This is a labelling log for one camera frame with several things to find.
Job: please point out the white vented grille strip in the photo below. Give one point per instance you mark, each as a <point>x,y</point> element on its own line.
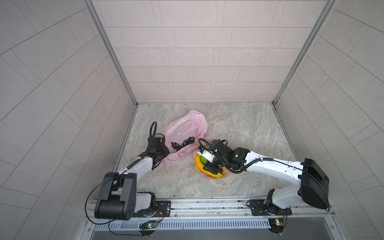
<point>191,224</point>

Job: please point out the left circuit board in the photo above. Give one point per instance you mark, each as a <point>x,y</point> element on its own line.
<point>150,225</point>

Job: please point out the yellow fake banana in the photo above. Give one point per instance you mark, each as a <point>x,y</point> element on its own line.
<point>200,168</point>

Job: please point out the green fake fruit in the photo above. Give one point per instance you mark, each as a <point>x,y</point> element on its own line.
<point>203,160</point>

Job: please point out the right circuit board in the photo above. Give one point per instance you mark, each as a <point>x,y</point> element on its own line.
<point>277,226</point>

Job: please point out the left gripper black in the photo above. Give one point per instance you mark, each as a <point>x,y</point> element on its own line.
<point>166,151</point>

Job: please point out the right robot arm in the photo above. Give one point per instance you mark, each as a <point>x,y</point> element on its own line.
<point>308,182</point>

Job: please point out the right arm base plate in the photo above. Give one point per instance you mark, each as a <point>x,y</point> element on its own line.
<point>260,208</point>

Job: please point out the aluminium mounting rail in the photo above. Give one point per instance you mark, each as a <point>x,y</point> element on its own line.
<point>230,208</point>

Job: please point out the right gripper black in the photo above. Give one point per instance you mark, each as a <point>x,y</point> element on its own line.
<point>208,167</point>

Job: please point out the pink scalloped bowl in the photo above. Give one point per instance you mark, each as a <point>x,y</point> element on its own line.
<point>226,173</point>

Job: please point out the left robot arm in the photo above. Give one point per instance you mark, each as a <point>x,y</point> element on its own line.
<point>118,197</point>

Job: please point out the circuit board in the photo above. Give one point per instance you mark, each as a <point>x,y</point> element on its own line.
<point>150,225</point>
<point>277,226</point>

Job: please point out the dark fake grapes bunch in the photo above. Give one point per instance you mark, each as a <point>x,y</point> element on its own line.
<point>176,146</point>

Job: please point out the pink plastic bag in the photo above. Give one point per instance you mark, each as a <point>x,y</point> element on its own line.
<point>194,125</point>

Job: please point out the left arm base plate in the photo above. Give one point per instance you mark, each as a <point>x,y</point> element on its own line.
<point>159,210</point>

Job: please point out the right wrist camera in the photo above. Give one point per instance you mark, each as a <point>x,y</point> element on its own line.
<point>206,154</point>

